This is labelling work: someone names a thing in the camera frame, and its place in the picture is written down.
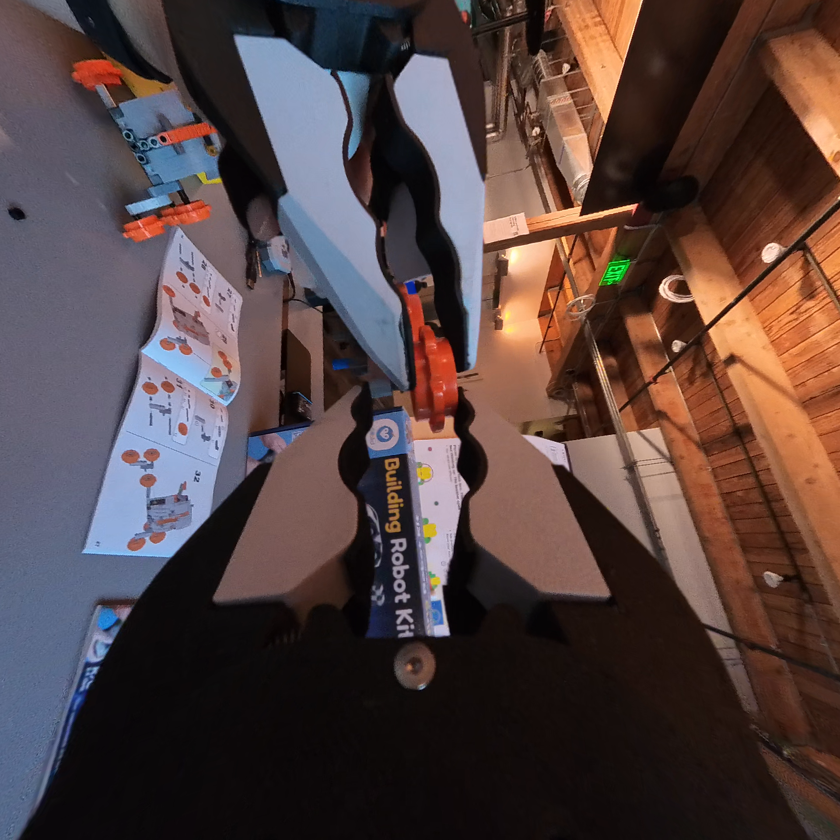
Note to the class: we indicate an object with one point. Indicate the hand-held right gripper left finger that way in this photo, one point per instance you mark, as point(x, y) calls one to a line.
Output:
point(295, 518)

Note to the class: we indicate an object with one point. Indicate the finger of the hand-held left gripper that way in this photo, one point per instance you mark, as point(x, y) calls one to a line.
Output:
point(308, 164)
point(453, 164)

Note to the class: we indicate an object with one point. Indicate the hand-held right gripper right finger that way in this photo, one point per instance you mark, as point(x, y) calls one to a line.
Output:
point(525, 518)

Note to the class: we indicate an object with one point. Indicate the orange toy wheel assembly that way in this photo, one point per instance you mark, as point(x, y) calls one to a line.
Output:
point(433, 374)

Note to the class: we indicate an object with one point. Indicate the grey desk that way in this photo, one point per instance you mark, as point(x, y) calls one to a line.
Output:
point(65, 361)

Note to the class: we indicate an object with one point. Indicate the person's left hand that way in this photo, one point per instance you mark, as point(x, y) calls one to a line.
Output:
point(266, 220)

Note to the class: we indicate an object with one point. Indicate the white paper label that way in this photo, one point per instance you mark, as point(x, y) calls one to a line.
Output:
point(515, 226)

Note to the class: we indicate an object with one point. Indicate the grey orange toy robot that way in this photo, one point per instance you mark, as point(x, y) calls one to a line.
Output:
point(161, 141)

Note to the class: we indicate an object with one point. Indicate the dark blue robot kit box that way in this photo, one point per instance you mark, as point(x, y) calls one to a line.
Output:
point(394, 525)

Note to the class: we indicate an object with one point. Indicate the open instruction booklet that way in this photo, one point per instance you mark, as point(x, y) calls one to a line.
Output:
point(177, 420)

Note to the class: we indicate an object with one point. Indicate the green exit sign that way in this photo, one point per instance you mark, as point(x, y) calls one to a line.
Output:
point(615, 272)

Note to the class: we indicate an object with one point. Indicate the black ceiling panel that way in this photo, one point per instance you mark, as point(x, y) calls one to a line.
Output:
point(656, 98)

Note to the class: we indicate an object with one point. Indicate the blue printed kit booklet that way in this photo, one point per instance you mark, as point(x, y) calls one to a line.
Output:
point(85, 663)

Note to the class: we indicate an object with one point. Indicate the metal ventilation duct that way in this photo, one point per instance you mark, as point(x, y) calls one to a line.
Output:
point(564, 131)

